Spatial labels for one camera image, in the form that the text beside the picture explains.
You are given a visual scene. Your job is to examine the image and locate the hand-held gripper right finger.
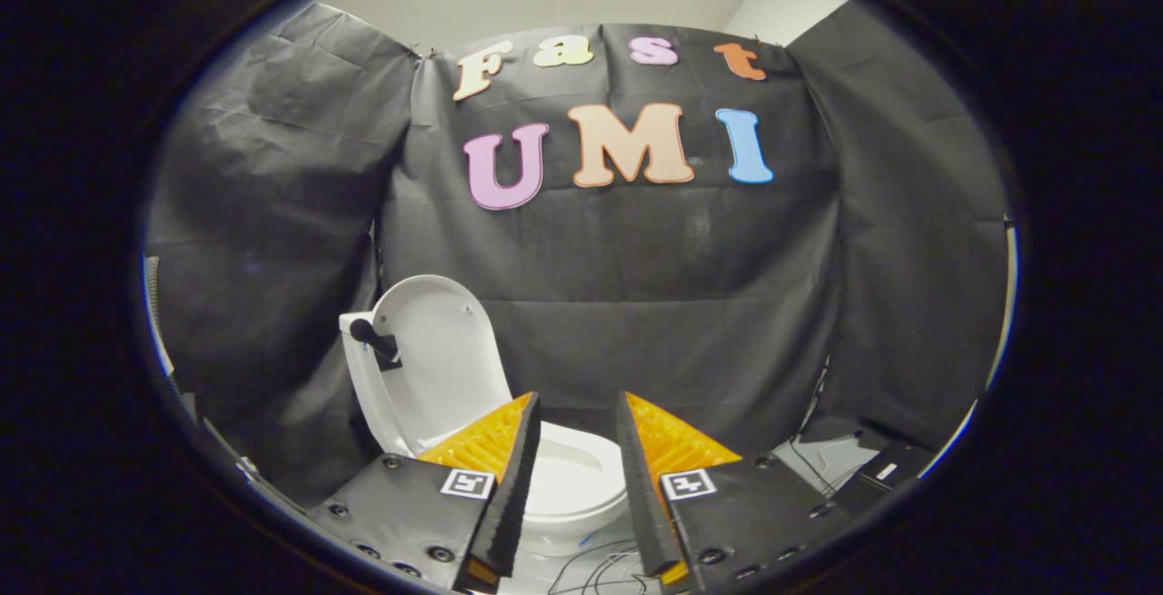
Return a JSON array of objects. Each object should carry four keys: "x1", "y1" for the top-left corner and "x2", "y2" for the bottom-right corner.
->
[{"x1": 615, "y1": 390, "x2": 860, "y2": 592}]

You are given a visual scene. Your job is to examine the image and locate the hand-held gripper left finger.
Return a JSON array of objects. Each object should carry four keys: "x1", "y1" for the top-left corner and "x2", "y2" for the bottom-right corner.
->
[{"x1": 307, "y1": 391, "x2": 543, "y2": 592}]

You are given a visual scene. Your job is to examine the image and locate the white toilet lid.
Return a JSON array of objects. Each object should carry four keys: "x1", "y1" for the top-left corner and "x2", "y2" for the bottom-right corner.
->
[{"x1": 371, "y1": 274, "x2": 515, "y2": 456}]

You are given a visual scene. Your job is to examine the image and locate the black lid handle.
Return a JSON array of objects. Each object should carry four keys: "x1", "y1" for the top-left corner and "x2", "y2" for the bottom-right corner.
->
[{"x1": 349, "y1": 317, "x2": 403, "y2": 372}]

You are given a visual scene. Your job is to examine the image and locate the white toilet seat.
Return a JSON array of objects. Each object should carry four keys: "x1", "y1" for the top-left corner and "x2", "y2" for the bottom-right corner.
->
[{"x1": 525, "y1": 421, "x2": 631, "y2": 531}]

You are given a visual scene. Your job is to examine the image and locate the white toilet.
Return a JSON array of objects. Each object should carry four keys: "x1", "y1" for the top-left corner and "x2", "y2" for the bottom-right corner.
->
[{"x1": 338, "y1": 309, "x2": 631, "y2": 560}]

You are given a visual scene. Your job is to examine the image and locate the black backdrop cloth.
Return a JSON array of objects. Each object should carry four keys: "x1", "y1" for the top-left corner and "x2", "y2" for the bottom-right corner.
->
[{"x1": 144, "y1": 0, "x2": 1011, "y2": 510}]

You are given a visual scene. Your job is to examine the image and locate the black box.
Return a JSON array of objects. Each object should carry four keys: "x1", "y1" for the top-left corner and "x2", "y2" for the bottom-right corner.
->
[{"x1": 854, "y1": 436, "x2": 939, "y2": 498}]

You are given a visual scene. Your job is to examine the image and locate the black floor cables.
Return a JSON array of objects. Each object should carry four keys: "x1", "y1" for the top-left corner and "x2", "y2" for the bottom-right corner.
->
[{"x1": 543, "y1": 536, "x2": 657, "y2": 595}]

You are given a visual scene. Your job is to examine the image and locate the grey corrugated hose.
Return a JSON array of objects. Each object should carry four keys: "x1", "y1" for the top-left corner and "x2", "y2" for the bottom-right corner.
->
[{"x1": 143, "y1": 254, "x2": 183, "y2": 396}]

